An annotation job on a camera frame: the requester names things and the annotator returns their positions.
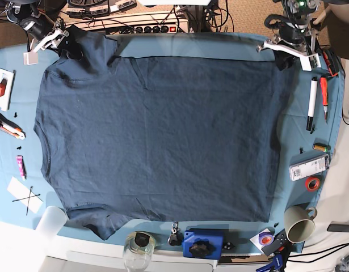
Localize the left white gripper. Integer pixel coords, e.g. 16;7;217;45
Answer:
257;27;321;71

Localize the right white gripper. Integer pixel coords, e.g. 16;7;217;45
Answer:
23;19;83;65

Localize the dark blue T-shirt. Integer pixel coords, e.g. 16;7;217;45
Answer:
34;27;297;240

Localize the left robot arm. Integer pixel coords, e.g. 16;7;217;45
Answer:
257;0;321;71

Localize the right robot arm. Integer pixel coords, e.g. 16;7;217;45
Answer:
4;1;83;65

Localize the white marker pen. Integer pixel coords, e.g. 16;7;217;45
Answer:
306;77;318;131

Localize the light blue table cloth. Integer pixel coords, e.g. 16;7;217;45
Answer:
0;33;344;253

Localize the white power strip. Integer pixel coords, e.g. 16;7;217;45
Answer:
65;10;191;33

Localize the red cube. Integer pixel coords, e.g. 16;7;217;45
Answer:
0;79;7;97

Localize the white foam block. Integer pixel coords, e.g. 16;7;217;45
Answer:
0;68;15;112

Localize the green gold battery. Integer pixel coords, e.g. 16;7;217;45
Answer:
312;143;330;152

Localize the orange utility knife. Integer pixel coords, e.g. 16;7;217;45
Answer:
0;113;26;140

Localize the white clear plastic box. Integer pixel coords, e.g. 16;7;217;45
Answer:
289;154;331;181

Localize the pink glue tube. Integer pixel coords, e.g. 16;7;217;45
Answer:
16;155;26;180

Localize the red tape roll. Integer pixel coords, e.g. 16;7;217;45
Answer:
305;176;321;192

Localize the white paper sheet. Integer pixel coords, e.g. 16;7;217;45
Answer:
7;176;43;214

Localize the beige ceramic mug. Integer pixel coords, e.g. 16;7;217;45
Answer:
284;206;318;243

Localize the black power adapter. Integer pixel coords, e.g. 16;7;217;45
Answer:
327;223;349;233

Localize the white plastic cup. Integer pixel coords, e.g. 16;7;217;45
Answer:
35;206;68;240

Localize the purple tape roll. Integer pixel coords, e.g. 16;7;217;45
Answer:
258;231;274;246

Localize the blue bar clamp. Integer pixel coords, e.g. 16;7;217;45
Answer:
255;229;292;272

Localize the blue plastic box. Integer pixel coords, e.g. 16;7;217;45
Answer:
182;229;224;260

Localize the clear glass jar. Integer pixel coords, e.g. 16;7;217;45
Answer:
123;231;157;271

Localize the orange handled screwdriver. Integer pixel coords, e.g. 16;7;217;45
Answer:
319;76;328;123

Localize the metal padlock with chain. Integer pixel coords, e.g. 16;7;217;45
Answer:
167;222;183;247

